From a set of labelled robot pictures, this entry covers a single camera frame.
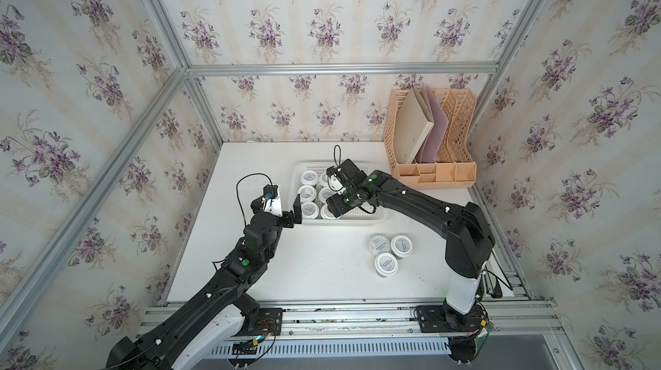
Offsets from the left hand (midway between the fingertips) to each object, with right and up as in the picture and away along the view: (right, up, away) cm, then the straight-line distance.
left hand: (287, 196), depth 76 cm
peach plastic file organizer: (+63, +8, +25) cm, 68 cm away
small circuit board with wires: (-11, -43, -4) cm, 44 cm away
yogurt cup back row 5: (+36, -17, +6) cm, 40 cm away
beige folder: (+44, +25, +20) cm, 54 cm away
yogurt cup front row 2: (+30, -22, +2) cm, 37 cm away
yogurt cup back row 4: (+29, -17, +8) cm, 35 cm away
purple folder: (+51, +24, +13) cm, 58 cm away
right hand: (+16, -4, +10) cm, 19 cm away
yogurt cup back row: (+4, +4, +22) cm, 23 cm away
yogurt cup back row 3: (+11, -8, +10) cm, 17 cm away
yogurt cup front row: (+4, -1, +17) cm, 18 cm away
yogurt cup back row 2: (+5, -7, +14) cm, 16 cm away
